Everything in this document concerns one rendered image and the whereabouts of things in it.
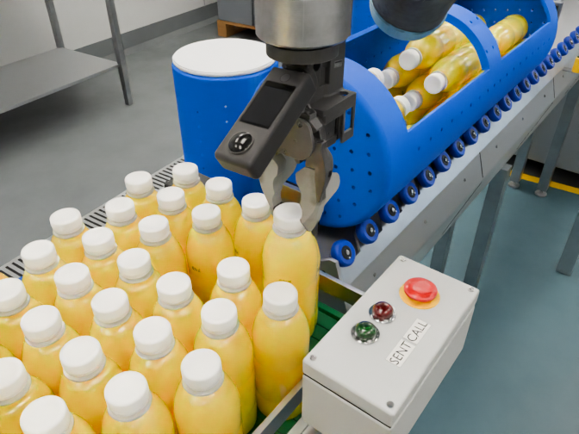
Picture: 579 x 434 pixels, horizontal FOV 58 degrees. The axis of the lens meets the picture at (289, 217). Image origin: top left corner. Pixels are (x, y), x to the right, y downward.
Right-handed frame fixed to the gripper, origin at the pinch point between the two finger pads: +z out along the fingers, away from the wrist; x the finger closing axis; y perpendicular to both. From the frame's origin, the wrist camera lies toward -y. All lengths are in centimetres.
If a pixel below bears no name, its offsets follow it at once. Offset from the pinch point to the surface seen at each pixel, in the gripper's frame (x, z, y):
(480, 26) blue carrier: 5, -5, 67
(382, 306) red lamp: -14.1, 3.8, -2.6
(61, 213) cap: 29.3, 5.4, -12.3
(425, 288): -16.5, 3.8, 2.6
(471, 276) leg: 6, 100, 120
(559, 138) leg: 5, 82, 219
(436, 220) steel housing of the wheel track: 0, 29, 50
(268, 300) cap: -3.1, 5.3, -7.9
